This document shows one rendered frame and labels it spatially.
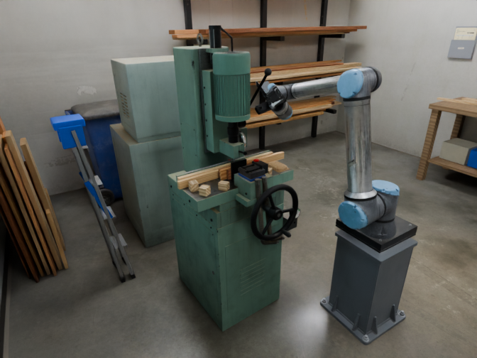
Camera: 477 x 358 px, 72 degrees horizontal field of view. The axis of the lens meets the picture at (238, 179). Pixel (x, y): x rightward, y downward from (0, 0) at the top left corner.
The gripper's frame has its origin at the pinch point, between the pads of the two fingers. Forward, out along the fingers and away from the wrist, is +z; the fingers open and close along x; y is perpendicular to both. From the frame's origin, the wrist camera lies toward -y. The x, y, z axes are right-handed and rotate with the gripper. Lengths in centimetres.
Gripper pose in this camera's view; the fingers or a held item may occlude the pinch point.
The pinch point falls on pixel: (262, 94)
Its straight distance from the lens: 164.9
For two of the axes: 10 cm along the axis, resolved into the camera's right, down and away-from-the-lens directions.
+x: 4.5, 8.4, -3.0
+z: -4.0, -1.1, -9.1
